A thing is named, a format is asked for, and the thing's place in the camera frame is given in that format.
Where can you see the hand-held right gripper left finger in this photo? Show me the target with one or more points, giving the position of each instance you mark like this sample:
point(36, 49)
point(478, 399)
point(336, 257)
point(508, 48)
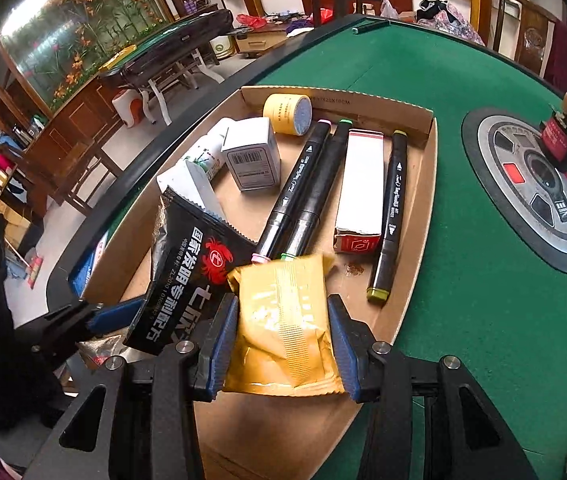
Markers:
point(221, 350)

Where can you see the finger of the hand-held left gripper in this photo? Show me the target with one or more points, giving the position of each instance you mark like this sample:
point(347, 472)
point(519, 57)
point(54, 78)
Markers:
point(55, 349)
point(113, 316)

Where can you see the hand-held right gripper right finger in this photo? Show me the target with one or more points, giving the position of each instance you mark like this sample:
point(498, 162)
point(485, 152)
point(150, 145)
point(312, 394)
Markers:
point(346, 355)

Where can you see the gold foil packet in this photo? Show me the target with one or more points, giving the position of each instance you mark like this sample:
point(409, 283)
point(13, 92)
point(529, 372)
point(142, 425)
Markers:
point(278, 325)

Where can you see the black snack packet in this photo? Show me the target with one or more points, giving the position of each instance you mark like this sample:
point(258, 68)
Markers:
point(188, 270)

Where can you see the shallow cardboard box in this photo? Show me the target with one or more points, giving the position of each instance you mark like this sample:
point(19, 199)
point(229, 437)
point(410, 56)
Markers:
point(273, 435)

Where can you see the white tube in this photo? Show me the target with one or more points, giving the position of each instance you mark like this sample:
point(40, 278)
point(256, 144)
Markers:
point(188, 185)

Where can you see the black marker with olive caps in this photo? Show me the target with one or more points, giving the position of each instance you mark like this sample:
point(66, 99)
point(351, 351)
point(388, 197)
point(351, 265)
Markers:
point(393, 210)

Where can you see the black marker with green caps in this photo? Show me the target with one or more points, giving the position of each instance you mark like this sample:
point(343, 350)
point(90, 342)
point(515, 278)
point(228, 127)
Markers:
point(321, 180)

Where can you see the black marker with pink caps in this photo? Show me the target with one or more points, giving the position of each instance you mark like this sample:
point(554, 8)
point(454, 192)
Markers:
point(293, 185)

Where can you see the white pill bottle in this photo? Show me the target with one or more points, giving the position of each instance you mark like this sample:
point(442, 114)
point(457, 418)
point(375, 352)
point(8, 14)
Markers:
point(208, 155)

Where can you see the white box with barcode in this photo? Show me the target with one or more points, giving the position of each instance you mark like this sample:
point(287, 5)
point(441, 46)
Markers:
point(253, 157)

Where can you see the yellow round jar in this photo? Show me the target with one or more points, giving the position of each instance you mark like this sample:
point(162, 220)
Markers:
point(283, 112)

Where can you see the white and red carton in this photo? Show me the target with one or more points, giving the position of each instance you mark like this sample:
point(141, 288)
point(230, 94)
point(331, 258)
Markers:
point(361, 185)

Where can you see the white and orange stool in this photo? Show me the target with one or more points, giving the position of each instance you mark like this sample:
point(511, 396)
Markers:
point(133, 107)

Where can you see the round silver table control panel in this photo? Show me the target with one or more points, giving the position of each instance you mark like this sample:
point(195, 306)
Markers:
point(508, 210)

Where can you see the black folded table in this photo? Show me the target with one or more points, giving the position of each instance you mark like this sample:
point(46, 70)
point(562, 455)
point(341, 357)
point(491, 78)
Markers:
point(173, 42)

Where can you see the dark jar with wooden lid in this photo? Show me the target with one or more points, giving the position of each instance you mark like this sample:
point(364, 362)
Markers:
point(561, 137)

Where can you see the red plastic bag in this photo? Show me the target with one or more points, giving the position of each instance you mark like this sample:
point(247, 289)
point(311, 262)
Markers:
point(252, 21)

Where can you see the white plastic bag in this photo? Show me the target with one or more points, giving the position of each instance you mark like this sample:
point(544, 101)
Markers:
point(388, 9)

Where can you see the pile of clothes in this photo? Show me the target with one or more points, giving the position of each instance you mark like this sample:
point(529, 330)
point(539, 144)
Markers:
point(448, 17)

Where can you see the wooden chair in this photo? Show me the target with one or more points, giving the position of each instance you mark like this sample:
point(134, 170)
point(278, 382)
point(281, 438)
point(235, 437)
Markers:
point(523, 25)

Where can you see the flower wall painting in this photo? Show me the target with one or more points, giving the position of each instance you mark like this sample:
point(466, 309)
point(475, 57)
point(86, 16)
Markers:
point(78, 20)

